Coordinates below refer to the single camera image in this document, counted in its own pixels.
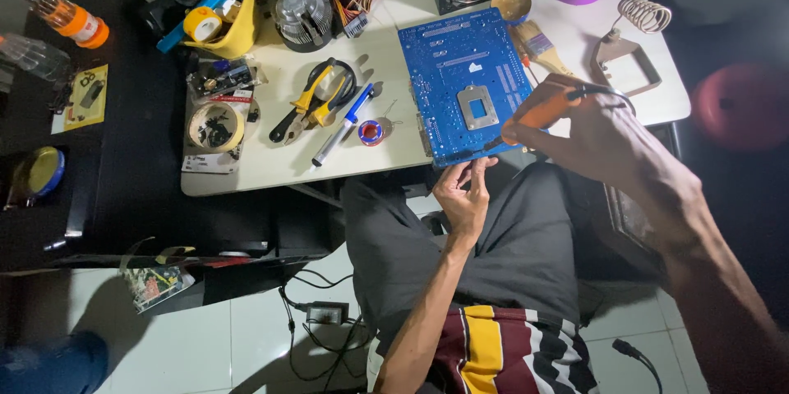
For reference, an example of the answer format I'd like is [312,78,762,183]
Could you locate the orange soldering iron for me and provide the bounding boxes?
[484,85,636,153]

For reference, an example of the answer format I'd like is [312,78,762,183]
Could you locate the metal soldering iron stand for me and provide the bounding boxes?
[590,0,673,98]

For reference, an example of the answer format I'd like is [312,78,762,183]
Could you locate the blue and white desoldering pump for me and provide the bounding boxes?
[311,82,376,168]

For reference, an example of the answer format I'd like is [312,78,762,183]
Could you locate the masking tape roll with screws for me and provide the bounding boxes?
[187,101,247,154]

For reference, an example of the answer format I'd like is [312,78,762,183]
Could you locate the black floor cables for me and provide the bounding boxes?
[277,267,372,394]

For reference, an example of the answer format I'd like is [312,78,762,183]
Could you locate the black power plug cable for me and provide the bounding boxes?
[611,338,664,394]

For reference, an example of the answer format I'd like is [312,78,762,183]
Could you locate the clear plastic case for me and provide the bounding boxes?
[0,33,72,84]

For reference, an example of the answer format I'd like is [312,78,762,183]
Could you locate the blue computer motherboard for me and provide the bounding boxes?
[397,7,538,169]

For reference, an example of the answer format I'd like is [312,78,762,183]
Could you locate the red and blue solder spool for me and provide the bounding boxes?
[358,119,387,147]

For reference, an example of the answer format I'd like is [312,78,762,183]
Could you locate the black desk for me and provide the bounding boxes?
[0,0,346,273]

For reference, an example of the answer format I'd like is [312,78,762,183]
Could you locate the red round stool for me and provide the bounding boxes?
[690,62,789,152]

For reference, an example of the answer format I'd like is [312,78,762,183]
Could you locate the yellow handle long nose pliers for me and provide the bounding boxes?
[269,58,338,144]

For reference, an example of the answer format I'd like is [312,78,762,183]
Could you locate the round silver processor cooler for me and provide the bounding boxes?
[275,0,334,53]

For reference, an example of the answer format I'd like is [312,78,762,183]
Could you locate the black power adapter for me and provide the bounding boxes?
[306,301,351,326]

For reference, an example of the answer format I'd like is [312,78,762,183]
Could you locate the round brass solder paste tin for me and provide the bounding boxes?
[491,0,533,26]

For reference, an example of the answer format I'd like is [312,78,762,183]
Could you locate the wooden handle paint brush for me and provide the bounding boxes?
[513,20,577,78]

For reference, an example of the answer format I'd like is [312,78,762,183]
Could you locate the blue plastic tube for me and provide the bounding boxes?
[156,0,245,54]

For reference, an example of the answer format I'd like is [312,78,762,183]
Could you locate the orange screwdriver bit set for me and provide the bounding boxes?
[9,0,111,50]

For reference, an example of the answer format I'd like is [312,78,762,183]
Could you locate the person's striped shirt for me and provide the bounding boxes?
[366,304,600,394]

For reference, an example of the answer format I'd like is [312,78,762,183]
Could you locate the person's grey shorts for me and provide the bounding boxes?
[341,161,617,358]

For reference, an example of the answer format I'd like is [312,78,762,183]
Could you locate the person's left hand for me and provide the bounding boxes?
[433,157,499,244]

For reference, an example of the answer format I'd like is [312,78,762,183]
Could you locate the yellow plastic container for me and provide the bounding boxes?
[180,0,260,60]

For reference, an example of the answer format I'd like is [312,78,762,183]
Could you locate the round tin with yellow lid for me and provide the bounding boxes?
[5,145,66,210]

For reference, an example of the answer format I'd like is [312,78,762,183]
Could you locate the clear bag of parts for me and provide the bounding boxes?
[186,57,267,106]

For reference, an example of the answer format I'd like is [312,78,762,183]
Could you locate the bagged circuit board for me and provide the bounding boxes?
[119,236,199,315]

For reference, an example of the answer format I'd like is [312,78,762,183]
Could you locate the dark wooden chair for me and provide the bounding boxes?
[555,123,685,287]

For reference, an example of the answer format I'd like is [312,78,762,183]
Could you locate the person's right hand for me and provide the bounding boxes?
[501,74,655,191]

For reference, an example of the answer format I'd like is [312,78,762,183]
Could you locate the white and red paper packet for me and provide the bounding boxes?
[181,89,257,175]

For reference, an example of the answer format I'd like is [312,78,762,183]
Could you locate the small yellow tape roll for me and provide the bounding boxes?
[183,6,223,44]

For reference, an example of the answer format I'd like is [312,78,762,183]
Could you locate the yellow handle cutting pliers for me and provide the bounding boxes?
[283,61,359,146]

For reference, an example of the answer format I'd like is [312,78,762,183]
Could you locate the yellow card packet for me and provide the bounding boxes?
[52,64,109,135]

